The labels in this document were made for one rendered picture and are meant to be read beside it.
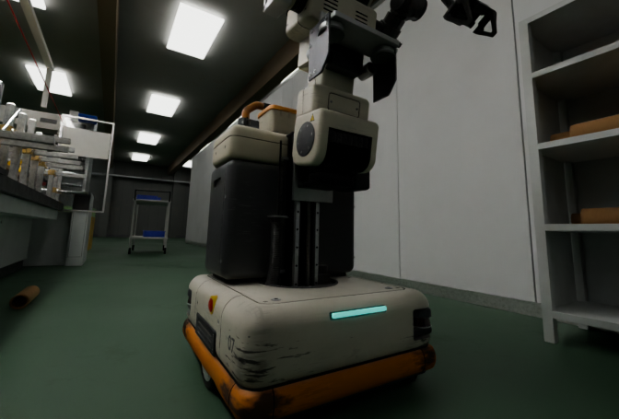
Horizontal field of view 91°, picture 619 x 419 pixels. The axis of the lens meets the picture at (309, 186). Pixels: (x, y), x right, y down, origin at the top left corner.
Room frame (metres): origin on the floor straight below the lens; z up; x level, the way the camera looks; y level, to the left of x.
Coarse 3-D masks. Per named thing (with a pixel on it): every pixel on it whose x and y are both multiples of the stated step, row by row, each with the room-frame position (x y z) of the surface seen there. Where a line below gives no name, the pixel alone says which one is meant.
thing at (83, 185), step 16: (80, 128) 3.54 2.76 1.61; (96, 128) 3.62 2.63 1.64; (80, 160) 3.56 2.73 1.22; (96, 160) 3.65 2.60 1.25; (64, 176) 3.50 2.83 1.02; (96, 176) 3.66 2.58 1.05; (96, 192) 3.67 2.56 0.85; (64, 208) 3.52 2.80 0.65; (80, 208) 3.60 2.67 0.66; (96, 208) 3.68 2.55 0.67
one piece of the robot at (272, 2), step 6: (264, 0) 0.85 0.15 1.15; (270, 0) 0.81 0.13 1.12; (276, 0) 0.79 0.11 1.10; (282, 0) 0.79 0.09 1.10; (288, 0) 0.79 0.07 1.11; (264, 6) 0.84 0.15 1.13; (270, 6) 0.82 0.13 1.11; (276, 6) 0.82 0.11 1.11; (282, 6) 0.82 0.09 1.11; (264, 12) 0.85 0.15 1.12; (270, 12) 0.85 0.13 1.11; (276, 12) 0.85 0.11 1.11; (282, 12) 0.84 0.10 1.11
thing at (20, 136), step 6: (0, 132) 1.23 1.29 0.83; (6, 132) 1.24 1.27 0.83; (12, 132) 1.25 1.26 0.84; (6, 138) 1.26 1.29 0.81; (12, 138) 1.26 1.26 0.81; (18, 138) 1.26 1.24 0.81; (24, 138) 1.27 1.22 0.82; (30, 138) 1.28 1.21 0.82; (36, 138) 1.29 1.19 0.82; (42, 138) 1.30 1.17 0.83; (48, 138) 1.31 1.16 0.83; (54, 138) 1.33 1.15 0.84; (48, 144) 1.33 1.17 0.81; (54, 144) 1.35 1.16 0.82
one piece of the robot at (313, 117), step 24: (312, 0) 0.83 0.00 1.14; (336, 0) 0.87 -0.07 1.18; (288, 24) 0.94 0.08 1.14; (312, 24) 0.88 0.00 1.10; (336, 48) 0.88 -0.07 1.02; (312, 96) 0.85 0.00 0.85; (336, 96) 0.88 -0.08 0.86; (312, 120) 0.85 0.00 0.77; (336, 120) 0.84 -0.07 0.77; (360, 120) 0.88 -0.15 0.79; (312, 144) 0.84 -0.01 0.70
